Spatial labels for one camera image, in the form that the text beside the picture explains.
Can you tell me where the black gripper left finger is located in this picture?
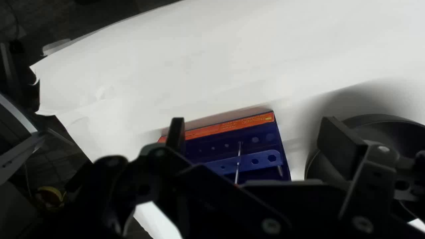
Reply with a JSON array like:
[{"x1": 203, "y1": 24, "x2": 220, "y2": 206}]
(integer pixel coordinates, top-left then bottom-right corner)
[{"x1": 136, "y1": 117, "x2": 205, "y2": 179}]

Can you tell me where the grey metal frame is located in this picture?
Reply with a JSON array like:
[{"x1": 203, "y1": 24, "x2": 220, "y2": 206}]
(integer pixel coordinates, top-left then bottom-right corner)
[{"x1": 0, "y1": 92, "x2": 46, "y2": 187}]

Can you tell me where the yellow tape roll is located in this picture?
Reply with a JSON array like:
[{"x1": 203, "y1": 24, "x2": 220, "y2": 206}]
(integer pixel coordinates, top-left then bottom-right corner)
[{"x1": 34, "y1": 185, "x2": 67, "y2": 212}]

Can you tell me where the blue perforated box orange strip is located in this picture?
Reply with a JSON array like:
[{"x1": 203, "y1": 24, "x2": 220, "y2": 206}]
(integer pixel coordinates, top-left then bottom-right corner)
[{"x1": 156, "y1": 110, "x2": 292, "y2": 185}]

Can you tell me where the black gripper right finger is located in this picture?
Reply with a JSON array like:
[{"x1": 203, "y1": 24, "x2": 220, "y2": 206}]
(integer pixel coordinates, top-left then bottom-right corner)
[{"x1": 316, "y1": 115, "x2": 401, "y2": 210}]

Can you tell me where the white paper sheet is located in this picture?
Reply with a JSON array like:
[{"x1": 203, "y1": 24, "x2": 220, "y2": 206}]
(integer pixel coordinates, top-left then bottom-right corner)
[{"x1": 29, "y1": 0, "x2": 425, "y2": 239}]

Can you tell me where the black round base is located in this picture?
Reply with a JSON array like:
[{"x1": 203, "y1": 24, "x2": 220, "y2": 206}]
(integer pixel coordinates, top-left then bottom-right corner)
[{"x1": 304, "y1": 113, "x2": 425, "y2": 223}]

